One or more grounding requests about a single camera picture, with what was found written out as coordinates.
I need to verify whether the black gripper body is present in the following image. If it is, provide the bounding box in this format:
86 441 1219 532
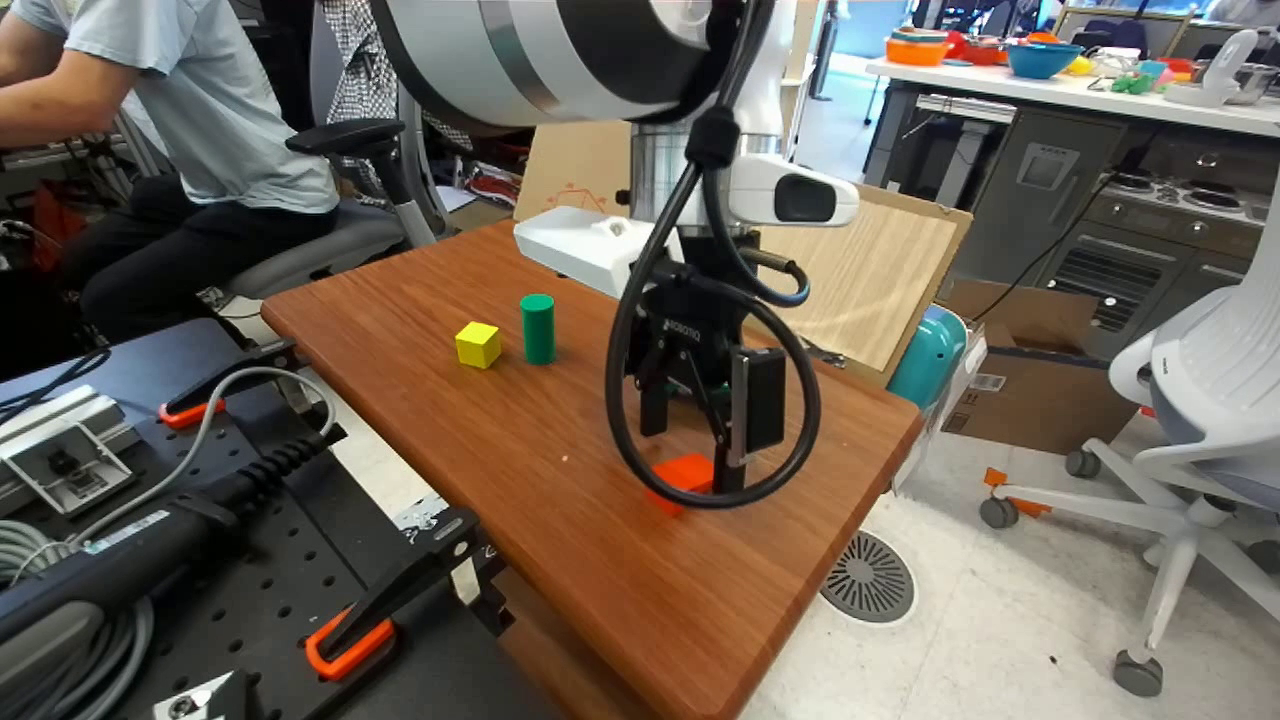
626 265 785 457

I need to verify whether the orange block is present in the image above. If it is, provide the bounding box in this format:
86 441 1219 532
657 457 711 498

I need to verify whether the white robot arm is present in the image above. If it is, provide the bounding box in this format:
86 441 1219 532
373 0 839 508

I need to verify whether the green cylinder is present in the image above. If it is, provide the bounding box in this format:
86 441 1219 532
522 292 558 364

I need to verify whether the plywood panel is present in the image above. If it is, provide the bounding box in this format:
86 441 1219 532
516 120 971 384

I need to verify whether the yellow cube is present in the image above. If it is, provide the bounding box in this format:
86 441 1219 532
452 319 505 370

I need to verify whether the floor drain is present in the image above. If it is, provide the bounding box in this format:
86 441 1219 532
819 532 917 623

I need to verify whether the teal bin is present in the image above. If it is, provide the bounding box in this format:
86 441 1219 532
887 306 970 408

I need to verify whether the cardboard box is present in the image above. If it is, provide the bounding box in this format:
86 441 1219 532
944 282 1136 453

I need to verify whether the black office chair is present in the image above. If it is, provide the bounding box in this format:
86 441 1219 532
226 120 441 301

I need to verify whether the orange bowl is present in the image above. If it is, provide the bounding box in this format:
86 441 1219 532
886 36 954 68

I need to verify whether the blue bowl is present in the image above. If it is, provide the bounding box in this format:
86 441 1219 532
1008 43 1082 82

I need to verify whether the white office chair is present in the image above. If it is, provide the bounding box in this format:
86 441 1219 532
980 179 1280 697

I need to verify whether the seated person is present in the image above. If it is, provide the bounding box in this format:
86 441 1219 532
0 0 344 344

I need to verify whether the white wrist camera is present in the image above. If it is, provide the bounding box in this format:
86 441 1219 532
729 158 859 223

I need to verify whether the black looped cable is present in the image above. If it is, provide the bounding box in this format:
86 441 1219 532
602 0 824 511

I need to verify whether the black clamp with orange handle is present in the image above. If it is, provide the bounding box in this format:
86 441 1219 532
302 508 505 683

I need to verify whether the grey cable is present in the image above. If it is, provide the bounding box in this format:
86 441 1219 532
0 362 335 592

